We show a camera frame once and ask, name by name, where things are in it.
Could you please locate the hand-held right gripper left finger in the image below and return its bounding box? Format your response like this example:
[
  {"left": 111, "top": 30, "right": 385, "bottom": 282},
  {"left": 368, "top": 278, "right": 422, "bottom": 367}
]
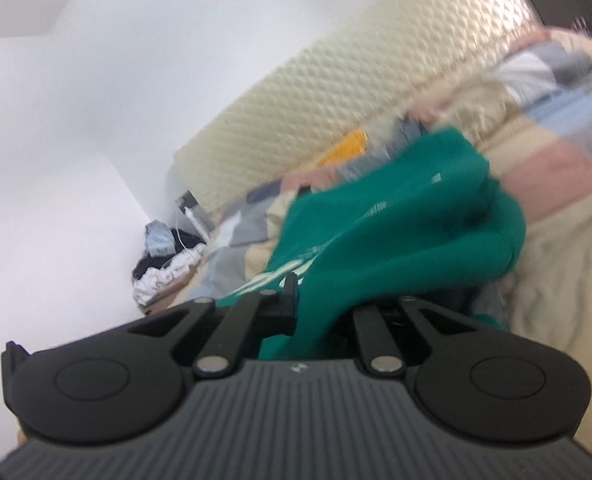
[{"left": 127, "top": 273, "right": 298, "bottom": 377}]

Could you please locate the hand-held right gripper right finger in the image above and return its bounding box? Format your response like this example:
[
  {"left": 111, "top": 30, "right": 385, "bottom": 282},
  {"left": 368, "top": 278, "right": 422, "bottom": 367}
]
[{"left": 352, "top": 296, "right": 508, "bottom": 377}]

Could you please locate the green hoodie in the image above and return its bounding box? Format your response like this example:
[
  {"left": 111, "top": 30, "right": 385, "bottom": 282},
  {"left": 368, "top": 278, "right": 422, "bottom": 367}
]
[{"left": 228, "top": 127, "right": 527, "bottom": 361}]

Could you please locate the yellow pillow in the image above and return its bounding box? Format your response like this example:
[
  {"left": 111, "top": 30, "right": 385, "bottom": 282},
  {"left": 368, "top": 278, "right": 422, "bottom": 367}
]
[{"left": 316, "top": 130, "right": 369, "bottom": 166}]

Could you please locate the cream quilted headboard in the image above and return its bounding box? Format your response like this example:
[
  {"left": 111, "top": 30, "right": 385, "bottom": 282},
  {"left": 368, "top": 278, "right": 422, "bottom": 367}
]
[{"left": 173, "top": 0, "right": 547, "bottom": 211}]

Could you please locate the patchwork quilt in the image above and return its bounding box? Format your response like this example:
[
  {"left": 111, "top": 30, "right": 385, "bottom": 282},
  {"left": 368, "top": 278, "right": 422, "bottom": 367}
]
[{"left": 188, "top": 27, "right": 592, "bottom": 461}]

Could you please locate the blue face mask pack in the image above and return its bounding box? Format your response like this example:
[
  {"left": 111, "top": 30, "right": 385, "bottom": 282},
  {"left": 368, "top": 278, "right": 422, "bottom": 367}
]
[{"left": 144, "top": 221, "right": 174, "bottom": 256}]

